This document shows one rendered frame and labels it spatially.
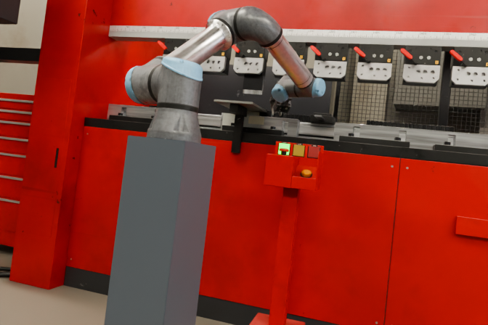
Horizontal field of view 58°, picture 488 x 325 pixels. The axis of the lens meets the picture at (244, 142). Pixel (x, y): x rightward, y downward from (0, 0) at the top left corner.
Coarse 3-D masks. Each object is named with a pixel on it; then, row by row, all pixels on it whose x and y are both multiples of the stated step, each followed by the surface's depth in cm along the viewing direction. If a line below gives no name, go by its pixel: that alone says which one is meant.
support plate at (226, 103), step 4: (216, 100) 195; (220, 100) 195; (224, 100) 194; (228, 100) 194; (224, 104) 204; (228, 104) 202; (240, 104) 197; (244, 104) 196; (248, 104) 194; (252, 104) 192; (256, 104) 197; (248, 108) 207; (252, 108) 205; (256, 108) 204; (260, 108) 204
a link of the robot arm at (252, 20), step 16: (240, 16) 148; (256, 16) 147; (240, 32) 150; (256, 32) 148; (272, 32) 149; (272, 48) 154; (288, 48) 157; (288, 64) 161; (304, 80) 168; (320, 80) 172; (304, 96) 177
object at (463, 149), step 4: (436, 144) 186; (440, 144) 186; (436, 148) 186; (440, 148) 186; (444, 148) 185; (448, 148) 185; (452, 148) 184; (456, 148) 184; (460, 148) 183; (464, 148) 183; (468, 148) 182; (472, 148) 182; (476, 148) 182; (480, 148) 181; (464, 152) 183; (468, 152) 182; (472, 152) 182; (476, 152) 181; (480, 152) 181; (484, 152) 181
